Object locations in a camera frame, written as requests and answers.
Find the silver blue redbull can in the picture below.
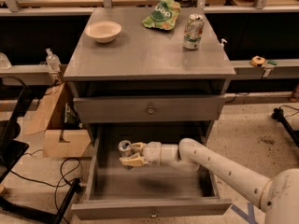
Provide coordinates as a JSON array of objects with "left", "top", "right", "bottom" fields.
[{"left": 118, "top": 140, "right": 133, "bottom": 161}]

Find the black floor cable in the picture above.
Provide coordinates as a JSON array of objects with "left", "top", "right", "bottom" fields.
[{"left": 10, "top": 148, "right": 83, "bottom": 224}]

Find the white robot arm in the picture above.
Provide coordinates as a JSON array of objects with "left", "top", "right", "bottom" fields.
[{"left": 118, "top": 138, "right": 299, "bottom": 224}]

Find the open grey middle drawer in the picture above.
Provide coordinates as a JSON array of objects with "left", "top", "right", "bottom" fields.
[{"left": 72, "top": 121, "right": 232, "bottom": 220}]

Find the open cardboard box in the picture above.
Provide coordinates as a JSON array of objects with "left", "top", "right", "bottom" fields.
[{"left": 24, "top": 83, "right": 91, "bottom": 158}]

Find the small white pump bottle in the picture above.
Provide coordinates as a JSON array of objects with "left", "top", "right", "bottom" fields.
[{"left": 220, "top": 38, "right": 228, "bottom": 49}]

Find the black chair frame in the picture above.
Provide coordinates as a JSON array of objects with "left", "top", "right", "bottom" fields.
[{"left": 0, "top": 76, "right": 81, "bottom": 224}]

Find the green chip bag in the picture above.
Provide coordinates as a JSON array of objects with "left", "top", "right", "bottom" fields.
[{"left": 142, "top": 0, "right": 181, "bottom": 31}]

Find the grey wooden drawer cabinet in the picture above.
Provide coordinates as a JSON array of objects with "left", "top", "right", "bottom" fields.
[{"left": 64, "top": 7, "right": 235, "bottom": 140}]

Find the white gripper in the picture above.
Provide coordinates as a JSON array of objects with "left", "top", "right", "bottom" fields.
[{"left": 120, "top": 142, "right": 162, "bottom": 167}]

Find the white ceramic bowl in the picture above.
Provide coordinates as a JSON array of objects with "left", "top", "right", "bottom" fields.
[{"left": 85, "top": 21, "right": 121, "bottom": 44}]

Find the black stand leg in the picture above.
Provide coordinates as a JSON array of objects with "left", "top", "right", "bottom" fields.
[{"left": 272, "top": 108, "right": 299, "bottom": 147}]

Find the white green soda can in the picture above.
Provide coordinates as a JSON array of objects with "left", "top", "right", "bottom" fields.
[{"left": 183, "top": 14, "right": 205, "bottom": 49}]

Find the blue tape floor mark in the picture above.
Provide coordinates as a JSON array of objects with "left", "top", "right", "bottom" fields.
[{"left": 231, "top": 203, "right": 258, "bottom": 224}]

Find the closed grey upper drawer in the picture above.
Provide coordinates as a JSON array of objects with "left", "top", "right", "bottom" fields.
[{"left": 74, "top": 95, "right": 225, "bottom": 123}]

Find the clear plastic sanitizer bottle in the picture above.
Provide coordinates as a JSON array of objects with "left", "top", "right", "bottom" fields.
[{"left": 46, "top": 49, "right": 61, "bottom": 72}]

